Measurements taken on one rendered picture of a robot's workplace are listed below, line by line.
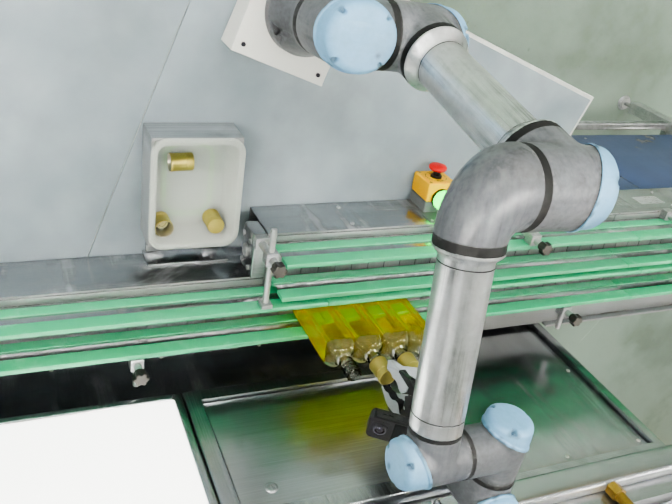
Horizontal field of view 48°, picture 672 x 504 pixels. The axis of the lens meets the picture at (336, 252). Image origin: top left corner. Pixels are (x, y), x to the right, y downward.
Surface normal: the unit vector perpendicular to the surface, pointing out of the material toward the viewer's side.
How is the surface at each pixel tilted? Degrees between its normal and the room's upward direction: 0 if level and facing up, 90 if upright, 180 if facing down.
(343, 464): 90
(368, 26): 6
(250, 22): 5
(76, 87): 0
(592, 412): 90
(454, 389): 16
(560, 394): 90
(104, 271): 90
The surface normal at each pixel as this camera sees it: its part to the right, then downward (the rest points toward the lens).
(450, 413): 0.22, 0.33
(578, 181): 0.46, -0.07
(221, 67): 0.38, 0.50
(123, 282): 0.15, -0.87
